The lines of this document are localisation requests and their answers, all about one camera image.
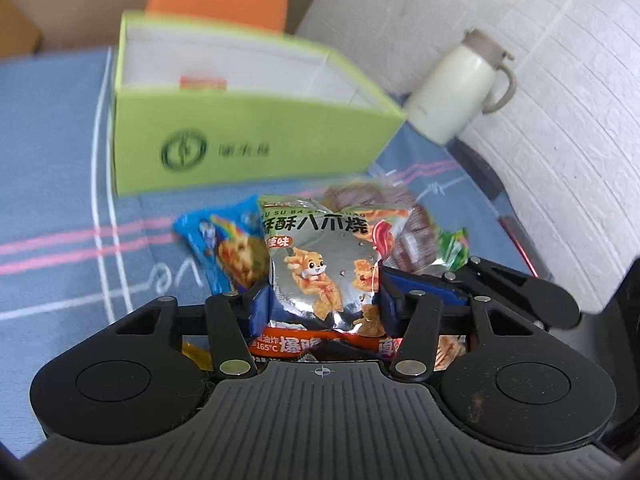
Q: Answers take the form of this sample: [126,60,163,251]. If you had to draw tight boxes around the green snack packet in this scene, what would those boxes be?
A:
[433,228,470,272]

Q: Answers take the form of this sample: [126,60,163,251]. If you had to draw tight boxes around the light green cardboard box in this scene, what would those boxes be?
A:
[112,12,405,195]

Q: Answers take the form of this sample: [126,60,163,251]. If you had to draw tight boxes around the blue cookie packet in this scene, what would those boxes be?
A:
[172,196,270,295]

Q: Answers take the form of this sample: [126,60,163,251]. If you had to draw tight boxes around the dark red date pack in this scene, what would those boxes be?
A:
[321,179,445,275]

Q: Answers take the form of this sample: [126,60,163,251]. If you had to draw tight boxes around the silver octopus snack bag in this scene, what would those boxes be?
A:
[258,195,385,338]

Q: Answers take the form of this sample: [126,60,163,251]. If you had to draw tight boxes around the white thermos jug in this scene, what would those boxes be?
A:
[404,28,518,146]

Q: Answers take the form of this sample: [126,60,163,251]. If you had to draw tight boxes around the red chips bag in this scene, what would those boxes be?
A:
[248,327,402,362]

